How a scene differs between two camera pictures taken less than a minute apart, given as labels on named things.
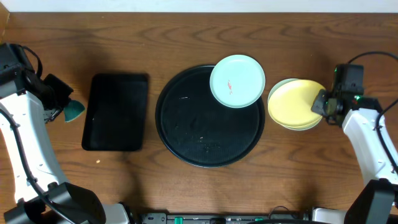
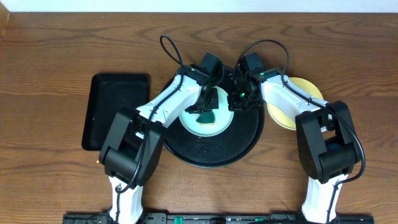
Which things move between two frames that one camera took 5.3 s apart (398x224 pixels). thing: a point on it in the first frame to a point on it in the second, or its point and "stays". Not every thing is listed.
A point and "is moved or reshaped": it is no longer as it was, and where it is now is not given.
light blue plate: x=237 y=81 is moved or reshaped
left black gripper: x=64 y=93 to x=194 y=109
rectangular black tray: x=115 y=116 stays
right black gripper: x=318 y=103 to x=234 y=106
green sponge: x=73 y=109 to x=208 y=117
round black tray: x=199 y=130 stays
